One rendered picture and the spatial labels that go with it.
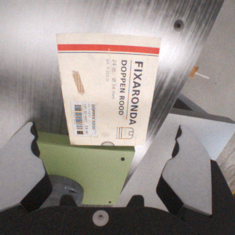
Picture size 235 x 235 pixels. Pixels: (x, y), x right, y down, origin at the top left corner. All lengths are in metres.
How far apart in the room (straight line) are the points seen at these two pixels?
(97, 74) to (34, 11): 0.16
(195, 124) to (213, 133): 0.07
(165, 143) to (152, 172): 0.11
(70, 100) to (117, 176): 0.24
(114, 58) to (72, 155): 0.22
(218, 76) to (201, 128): 1.09
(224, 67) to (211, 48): 0.22
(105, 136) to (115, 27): 0.18
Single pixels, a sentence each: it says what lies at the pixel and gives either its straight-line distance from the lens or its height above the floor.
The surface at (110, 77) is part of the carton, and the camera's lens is 0.17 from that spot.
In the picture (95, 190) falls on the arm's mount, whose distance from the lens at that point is 0.43.
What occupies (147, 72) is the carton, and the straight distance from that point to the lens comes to 0.18.
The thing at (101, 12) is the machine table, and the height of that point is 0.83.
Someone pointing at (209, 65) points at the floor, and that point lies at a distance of 1.34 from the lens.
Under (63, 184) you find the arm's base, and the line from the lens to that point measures 0.37.
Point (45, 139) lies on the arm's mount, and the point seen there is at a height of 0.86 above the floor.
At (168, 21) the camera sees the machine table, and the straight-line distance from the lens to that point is 0.26.
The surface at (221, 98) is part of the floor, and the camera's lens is 1.54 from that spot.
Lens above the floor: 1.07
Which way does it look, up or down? 61 degrees down
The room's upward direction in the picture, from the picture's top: 176 degrees clockwise
